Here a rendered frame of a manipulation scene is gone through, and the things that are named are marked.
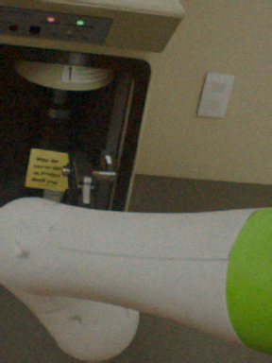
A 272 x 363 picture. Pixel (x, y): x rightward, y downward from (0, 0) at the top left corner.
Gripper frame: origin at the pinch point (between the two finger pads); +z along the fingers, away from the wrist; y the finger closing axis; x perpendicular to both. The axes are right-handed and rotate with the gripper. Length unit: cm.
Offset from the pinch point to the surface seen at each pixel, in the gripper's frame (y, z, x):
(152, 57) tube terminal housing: 19.4, 4.5, -10.1
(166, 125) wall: -13, 48, -27
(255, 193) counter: -26, 40, -51
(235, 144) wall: -17, 48, -45
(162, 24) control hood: 28.0, -5.0, -8.5
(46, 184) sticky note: -5.5, 3.4, 4.5
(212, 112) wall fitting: -9, 47, -37
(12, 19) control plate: 25.4, -2.3, 12.7
